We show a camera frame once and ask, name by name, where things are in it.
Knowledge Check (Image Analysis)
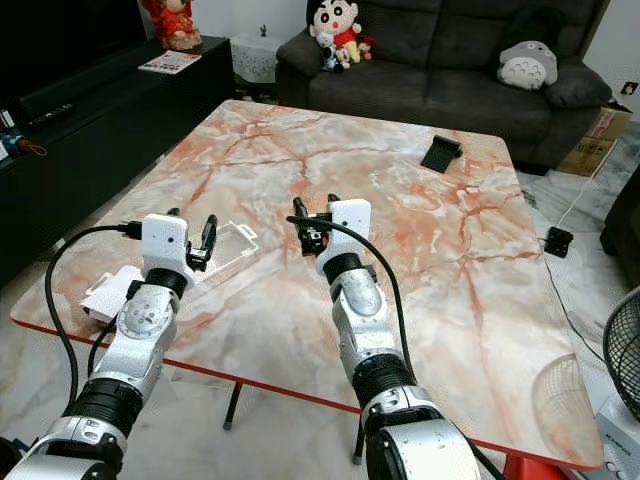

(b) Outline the black power adapter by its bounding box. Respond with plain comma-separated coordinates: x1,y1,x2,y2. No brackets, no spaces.
544,227,576,260

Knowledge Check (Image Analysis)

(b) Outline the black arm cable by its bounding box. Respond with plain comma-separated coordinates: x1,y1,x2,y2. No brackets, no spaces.
44,223,144,406
285,214,417,377

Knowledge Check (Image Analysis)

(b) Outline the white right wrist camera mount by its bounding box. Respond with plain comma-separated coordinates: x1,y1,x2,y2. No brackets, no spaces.
314,198,372,277

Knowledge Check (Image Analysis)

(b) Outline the white floor cable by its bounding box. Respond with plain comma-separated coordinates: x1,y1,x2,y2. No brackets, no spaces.
560,168,613,232

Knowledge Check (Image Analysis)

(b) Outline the red and gold doll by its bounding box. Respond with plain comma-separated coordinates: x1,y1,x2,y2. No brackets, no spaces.
139,0,204,52

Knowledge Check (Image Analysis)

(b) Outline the black soundbar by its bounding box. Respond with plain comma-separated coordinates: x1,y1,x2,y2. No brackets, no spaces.
10,66,153,123

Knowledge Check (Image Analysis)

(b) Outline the red and white booklet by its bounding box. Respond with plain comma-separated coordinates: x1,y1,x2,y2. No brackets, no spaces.
137,49,202,76

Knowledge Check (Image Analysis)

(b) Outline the black phone stand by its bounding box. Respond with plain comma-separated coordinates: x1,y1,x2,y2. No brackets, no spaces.
420,135,464,174

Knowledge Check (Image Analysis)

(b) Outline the white lace side table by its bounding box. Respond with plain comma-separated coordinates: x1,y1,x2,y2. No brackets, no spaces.
230,32,297,87

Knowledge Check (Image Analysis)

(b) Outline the teal and orange gadget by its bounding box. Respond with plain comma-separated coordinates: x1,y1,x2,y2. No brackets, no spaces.
1,132,48,161

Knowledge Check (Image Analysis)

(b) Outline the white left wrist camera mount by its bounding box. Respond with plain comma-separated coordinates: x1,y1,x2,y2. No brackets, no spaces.
141,212,193,289

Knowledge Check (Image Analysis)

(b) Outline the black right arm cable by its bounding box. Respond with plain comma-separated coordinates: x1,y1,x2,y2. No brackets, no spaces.
285,214,417,377

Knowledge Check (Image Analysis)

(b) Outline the black television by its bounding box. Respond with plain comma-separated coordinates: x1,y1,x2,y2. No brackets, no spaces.
0,0,153,99

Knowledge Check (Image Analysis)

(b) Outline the cartoon boy plush doll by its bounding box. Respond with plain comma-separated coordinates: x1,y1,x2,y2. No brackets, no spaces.
306,0,377,74

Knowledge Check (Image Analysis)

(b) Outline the clear plastic container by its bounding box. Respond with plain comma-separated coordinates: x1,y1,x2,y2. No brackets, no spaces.
190,221,260,272

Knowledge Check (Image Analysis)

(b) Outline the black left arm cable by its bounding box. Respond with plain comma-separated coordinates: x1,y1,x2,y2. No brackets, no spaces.
44,223,144,406

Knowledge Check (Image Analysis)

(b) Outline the black remote control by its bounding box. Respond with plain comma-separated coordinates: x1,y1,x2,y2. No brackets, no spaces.
27,102,77,130

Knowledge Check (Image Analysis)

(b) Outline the grey Totoro plush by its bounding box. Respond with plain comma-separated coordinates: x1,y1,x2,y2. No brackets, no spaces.
496,8,562,92

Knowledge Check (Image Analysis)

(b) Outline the black electric fan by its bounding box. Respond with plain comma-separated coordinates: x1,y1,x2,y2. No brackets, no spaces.
602,285,640,423

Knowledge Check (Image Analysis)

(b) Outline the black TV cabinet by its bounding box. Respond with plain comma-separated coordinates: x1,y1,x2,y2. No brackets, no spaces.
0,37,232,283

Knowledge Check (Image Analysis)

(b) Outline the dark grey sofa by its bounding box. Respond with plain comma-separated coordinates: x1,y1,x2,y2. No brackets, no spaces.
275,0,614,172

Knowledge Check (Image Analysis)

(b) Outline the black table leg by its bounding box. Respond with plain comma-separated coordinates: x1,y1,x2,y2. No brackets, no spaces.
225,383,245,432
352,424,368,465

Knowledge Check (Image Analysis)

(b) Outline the dark armchair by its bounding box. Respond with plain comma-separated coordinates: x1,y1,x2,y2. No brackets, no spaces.
599,184,640,263

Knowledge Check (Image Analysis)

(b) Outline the brown cardboard box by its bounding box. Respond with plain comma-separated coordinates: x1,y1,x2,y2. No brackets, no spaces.
556,105,634,179

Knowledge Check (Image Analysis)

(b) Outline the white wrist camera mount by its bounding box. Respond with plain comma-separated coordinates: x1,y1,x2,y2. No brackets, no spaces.
141,212,193,289
314,198,372,277

